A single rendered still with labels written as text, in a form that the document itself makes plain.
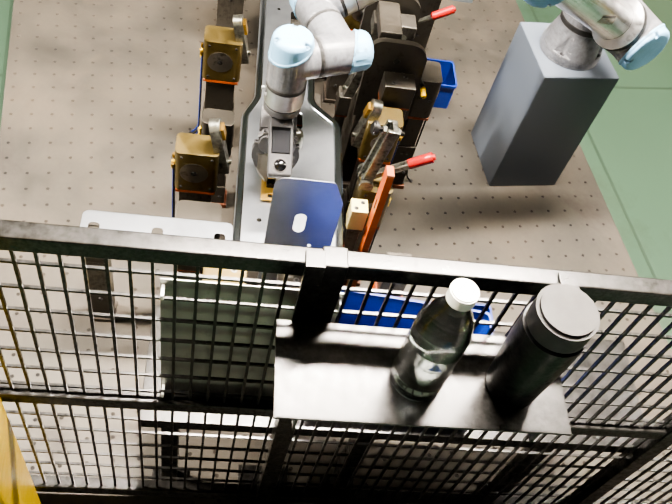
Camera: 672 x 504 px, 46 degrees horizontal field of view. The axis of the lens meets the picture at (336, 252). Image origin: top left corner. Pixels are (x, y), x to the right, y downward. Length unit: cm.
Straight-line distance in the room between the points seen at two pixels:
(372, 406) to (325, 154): 90
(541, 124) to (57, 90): 127
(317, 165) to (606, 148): 210
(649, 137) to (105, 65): 241
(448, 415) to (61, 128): 147
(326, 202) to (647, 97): 287
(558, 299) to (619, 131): 290
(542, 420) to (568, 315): 19
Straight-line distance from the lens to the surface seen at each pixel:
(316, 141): 177
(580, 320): 86
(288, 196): 126
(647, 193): 355
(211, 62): 193
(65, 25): 247
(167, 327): 107
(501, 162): 216
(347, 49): 146
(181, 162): 167
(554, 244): 218
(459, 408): 97
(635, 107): 391
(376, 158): 157
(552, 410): 102
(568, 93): 204
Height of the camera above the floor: 226
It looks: 53 degrees down
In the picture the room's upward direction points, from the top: 17 degrees clockwise
